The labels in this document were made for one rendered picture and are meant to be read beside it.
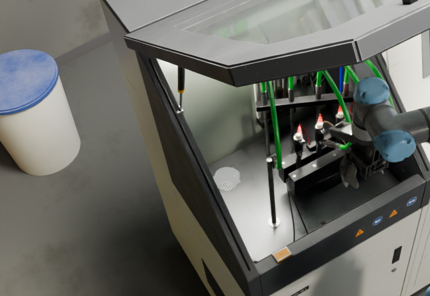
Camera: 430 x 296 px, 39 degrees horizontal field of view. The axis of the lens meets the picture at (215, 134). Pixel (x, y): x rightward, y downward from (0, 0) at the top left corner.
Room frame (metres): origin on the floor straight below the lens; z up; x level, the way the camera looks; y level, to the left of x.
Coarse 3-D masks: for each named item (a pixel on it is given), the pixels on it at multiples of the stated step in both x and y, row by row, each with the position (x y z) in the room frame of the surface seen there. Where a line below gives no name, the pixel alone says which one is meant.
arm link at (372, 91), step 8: (360, 80) 0.95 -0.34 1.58; (368, 80) 0.94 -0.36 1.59; (376, 80) 0.94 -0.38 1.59; (360, 88) 0.92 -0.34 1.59; (368, 88) 0.92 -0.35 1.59; (376, 88) 0.91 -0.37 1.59; (384, 88) 0.91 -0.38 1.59; (360, 96) 0.91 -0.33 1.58; (368, 96) 0.90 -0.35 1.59; (376, 96) 0.89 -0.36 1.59; (384, 96) 0.89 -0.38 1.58; (360, 104) 0.90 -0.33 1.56; (368, 104) 0.89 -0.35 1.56; (376, 104) 0.88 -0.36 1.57; (384, 104) 0.88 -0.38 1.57; (360, 112) 0.89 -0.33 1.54; (368, 112) 0.94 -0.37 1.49; (360, 120) 0.90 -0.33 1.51; (360, 128) 0.90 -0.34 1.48
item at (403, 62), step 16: (400, 48) 1.38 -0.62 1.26; (416, 48) 1.40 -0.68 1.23; (400, 64) 1.37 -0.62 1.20; (416, 64) 1.38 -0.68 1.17; (400, 80) 1.35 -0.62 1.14; (416, 80) 1.37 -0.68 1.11; (400, 96) 1.34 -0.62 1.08; (416, 96) 1.35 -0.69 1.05; (416, 256) 1.10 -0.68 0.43; (416, 272) 1.10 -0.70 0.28; (416, 288) 1.11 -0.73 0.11
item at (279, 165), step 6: (264, 84) 1.39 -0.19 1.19; (270, 84) 1.16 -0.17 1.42; (264, 90) 1.39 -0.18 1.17; (270, 90) 1.14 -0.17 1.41; (270, 96) 1.13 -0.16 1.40; (270, 102) 1.11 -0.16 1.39; (276, 114) 1.09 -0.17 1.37; (276, 120) 1.07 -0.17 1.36; (276, 126) 1.06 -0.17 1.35; (276, 132) 1.05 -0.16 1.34; (276, 138) 1.04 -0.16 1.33; (276, 144) 1.03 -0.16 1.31; (276, 150) 1.03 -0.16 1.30; (276, 156) 1.02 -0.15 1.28; (276, 168) 1.04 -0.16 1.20
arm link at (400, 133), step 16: (384, 112) 0.86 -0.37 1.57; (416, 112) 0.84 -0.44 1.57; (368, 128) 0.85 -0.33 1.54; (384, 128) 0.82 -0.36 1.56; (400, 128) 0.81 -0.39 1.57; (416, 128) 0.81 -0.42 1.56; (384, 144) 0.78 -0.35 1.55; (400, 144) 0.77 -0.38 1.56; (416, 144) 0.80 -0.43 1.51; (400, 160) 0.77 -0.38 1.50
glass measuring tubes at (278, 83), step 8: (280, 80) 1.47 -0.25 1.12; (288, 80) 1.49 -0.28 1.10; (256, 88) 1.46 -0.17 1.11; (280, 88) 1.47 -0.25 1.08; (256, 96) 1.46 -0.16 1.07; (280, 96) 1.47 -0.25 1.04; (288, 96) 1.49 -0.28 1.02; (256, 112) 1.47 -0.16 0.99; (280, 112) 1.47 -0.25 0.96; (288, 112) 1.47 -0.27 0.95
